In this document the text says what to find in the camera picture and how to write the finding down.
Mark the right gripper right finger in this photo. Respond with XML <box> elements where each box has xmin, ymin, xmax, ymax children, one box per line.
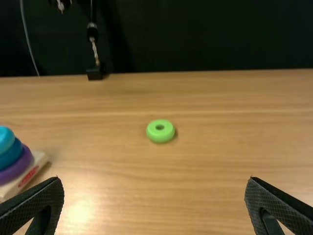
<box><xmin>245</xmin><ymin>176</ymin><xmax>313</xmax><ymax>235</ymax></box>

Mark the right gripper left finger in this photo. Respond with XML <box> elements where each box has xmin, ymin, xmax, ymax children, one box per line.
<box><xmin>0</xmin><ymin>176</ymin><xmax>65</xmax><ymax>235</ymax></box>

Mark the wooden peg base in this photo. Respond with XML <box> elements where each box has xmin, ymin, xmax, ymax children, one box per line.
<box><xmin>0</xmin><ymin>149</ymin><xmax>51</xmax><ymax>204</ymax></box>

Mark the black clamp stand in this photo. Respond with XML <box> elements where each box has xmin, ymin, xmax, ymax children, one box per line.
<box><xmin>85</xmin><ymin>21</ymin><xmax>107</xmax><ymax>81</ymax></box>

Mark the purple ring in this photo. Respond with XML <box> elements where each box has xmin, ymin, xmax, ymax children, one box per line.
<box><xmin>0</xmin><ymin>144</ymin><xmax>34</xmax><ymax>187</ymax></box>

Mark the dark blue ring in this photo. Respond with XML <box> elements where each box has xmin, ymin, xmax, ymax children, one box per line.
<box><xmin>0</xmin><ymin>138</ymin><xmax>25</xmax><ymax>172</ymax></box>

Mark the light blue ring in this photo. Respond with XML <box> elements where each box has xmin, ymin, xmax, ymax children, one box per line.
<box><xmin>0</xmin><ymin>125</ymin><xmax>16</xmax><ymax>158</ymax></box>

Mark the light green ring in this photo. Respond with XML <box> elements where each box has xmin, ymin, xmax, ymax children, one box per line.
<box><xmin>146</xmin><ymin>118</ymin><xmax>176</xmax><ymax>144</ymax></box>

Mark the thin cable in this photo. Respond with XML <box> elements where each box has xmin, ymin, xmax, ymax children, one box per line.
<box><xmin>20</xmin><ymin>0</ymin><xmax>41</xmax><ymax>77</ymax></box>

